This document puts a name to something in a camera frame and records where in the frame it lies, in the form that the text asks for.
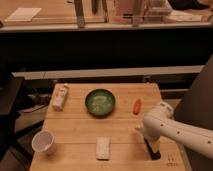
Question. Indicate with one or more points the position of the green ceramic bowl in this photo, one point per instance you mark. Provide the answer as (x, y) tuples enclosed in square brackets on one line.
[(100, 102)]

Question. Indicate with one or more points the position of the black eraser block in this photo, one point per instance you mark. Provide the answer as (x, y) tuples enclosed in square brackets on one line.
[(153, 155)]

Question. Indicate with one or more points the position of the orange toy carrot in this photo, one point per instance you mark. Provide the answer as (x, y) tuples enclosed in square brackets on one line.
[(137, 107)]

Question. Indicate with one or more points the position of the black chair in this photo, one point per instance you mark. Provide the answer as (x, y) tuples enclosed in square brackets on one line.
[(9, 96)]

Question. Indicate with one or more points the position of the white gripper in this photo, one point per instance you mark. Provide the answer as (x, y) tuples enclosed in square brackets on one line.
[(154, 145)]

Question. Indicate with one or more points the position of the white sponge block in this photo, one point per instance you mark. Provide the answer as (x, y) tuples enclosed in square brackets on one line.
[(103, 148)]

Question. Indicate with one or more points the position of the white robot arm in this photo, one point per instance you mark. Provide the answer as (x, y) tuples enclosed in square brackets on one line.
[(159, 122)]

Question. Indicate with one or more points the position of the white paper sheet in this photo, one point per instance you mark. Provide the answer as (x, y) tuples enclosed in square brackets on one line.
[(23, 15)]

